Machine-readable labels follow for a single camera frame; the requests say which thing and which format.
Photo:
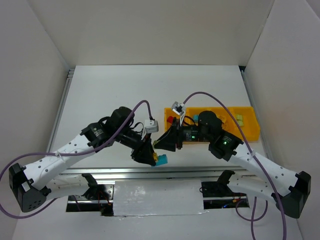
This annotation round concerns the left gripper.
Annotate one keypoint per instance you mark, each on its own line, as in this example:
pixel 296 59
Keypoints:
pixel 138 147

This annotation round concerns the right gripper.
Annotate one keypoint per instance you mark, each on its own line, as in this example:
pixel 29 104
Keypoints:
pixel 178 136

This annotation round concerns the green yellow blue lego stack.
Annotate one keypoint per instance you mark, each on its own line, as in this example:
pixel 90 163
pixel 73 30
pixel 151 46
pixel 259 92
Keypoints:
pixel 160 159

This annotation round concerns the red flower lego piece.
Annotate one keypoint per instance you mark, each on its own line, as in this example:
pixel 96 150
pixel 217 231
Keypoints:
pixel 170 120

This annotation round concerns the pale green lego brick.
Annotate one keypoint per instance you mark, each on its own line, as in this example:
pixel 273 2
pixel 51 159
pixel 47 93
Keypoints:
pixel 239 117

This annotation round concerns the yellow rectangular lego brick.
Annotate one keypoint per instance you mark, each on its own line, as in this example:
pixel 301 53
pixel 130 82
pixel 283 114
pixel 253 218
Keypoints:
pixel 224 120

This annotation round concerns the light green lego brick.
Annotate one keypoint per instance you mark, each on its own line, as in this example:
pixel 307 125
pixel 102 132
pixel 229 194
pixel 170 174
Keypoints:
pixel 240 122

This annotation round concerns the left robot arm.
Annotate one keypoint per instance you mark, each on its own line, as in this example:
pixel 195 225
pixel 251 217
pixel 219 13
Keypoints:
pixel 37 182

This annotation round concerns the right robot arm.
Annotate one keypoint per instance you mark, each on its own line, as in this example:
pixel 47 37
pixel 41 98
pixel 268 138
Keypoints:
pixel 287 189

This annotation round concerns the white taped cover plate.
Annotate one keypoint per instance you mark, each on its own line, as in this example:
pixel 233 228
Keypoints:
pixel 157 198

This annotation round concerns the yellow four-compartment tray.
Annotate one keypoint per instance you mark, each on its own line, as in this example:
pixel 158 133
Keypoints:
pixel 251 128

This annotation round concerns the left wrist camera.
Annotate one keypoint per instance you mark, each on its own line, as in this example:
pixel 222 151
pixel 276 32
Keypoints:
pixel 151 126

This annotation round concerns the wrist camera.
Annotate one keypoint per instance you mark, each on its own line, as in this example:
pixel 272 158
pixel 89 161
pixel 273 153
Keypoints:
pixel 151 126
pixel 179 109

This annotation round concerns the aluminium frame rail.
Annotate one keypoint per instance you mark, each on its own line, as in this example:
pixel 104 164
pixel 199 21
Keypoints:
pixel 156 173

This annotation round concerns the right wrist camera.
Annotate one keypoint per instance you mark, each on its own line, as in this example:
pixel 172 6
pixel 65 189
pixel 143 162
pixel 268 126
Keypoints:
pixel 179 109

